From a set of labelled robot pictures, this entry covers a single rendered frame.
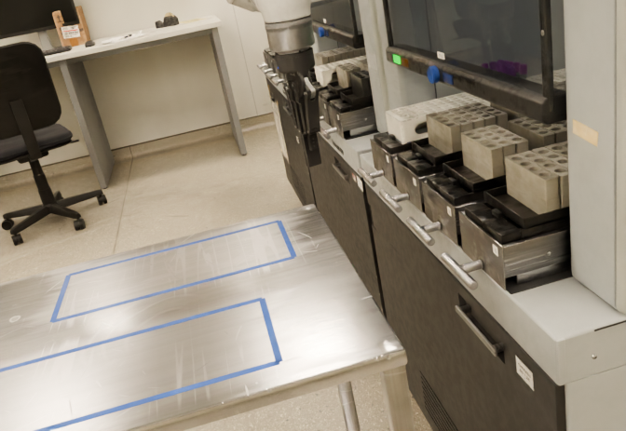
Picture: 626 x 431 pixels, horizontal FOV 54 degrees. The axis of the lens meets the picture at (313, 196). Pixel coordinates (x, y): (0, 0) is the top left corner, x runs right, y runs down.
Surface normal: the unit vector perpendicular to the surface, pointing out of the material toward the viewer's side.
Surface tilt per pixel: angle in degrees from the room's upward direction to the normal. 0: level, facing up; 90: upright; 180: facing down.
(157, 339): 0
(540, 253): 90
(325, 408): 0
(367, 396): 0
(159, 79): 90
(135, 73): 90
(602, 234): 90
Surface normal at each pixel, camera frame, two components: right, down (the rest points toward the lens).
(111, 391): -0.18, -0.91
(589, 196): -0.96, 0.25
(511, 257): 0.21, 0.33
